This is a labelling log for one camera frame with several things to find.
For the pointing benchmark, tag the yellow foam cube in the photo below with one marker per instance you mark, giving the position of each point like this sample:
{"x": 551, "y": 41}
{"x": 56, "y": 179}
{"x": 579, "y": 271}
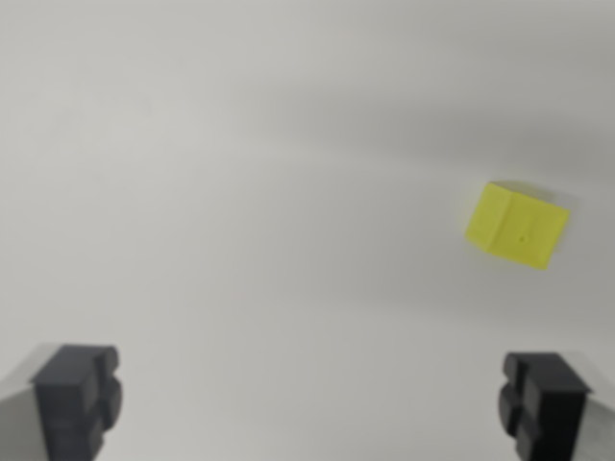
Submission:
{"x": 516, "y": 225}

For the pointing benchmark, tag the black silver gripper left finger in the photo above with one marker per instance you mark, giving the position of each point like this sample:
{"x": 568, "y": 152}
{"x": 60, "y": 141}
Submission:
{"x": 67, "y": 403}

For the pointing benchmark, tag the black silver gripper right finger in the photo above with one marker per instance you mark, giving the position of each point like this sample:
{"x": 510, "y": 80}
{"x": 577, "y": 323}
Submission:
{"x": 548, "y": 408}

